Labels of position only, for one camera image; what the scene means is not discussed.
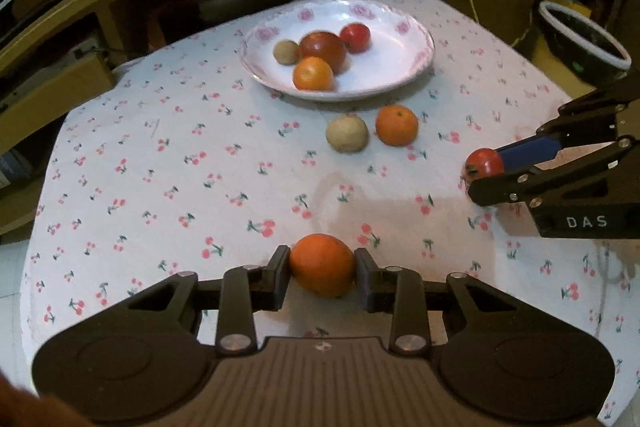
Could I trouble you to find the small red tomato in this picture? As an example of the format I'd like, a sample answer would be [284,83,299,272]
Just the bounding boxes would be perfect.
[462,147,504,183]
[340,23,371,54]

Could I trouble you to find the large orange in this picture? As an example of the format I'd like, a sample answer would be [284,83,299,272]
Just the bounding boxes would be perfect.
[290,233,356,298]

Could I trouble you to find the beige round fruit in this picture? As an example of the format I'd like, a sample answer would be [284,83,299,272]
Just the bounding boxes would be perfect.
[326,114,369,153]

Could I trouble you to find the small orange mandarin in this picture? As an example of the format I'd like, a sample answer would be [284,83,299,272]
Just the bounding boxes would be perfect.
[293,56,334,91]

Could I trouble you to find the yellow trash bin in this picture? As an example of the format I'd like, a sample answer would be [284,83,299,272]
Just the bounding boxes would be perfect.
[537,0,634,73]

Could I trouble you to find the white floral plate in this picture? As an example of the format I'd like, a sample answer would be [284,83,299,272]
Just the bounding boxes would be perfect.
[239,0,435,102]

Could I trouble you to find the cherry print tablecloth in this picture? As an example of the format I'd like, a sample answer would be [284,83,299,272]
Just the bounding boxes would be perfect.
[21,0,639,425]

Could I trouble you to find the dark red tomato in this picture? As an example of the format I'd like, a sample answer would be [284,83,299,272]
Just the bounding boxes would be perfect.
[299,31,347,74]

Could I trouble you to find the small green kiwi fruit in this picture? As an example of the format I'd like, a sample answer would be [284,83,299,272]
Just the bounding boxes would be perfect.
[272,39,300,66]

